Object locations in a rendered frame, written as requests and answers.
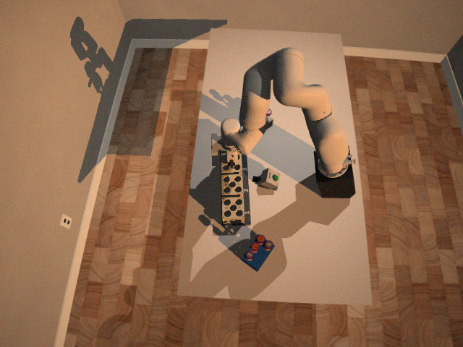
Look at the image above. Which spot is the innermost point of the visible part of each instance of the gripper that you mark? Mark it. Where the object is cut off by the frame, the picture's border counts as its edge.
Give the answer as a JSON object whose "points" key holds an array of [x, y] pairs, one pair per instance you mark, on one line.
{"points": [[231, 158]]}

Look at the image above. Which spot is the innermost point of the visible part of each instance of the blue tube rack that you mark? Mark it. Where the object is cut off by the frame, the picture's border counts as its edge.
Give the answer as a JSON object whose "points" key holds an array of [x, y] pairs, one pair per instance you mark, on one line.
{"points": [[257, 257]]}

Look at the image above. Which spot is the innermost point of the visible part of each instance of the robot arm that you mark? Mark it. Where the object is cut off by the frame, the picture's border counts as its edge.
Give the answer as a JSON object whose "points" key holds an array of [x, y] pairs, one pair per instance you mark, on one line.
{"points": [[286, 68]]}

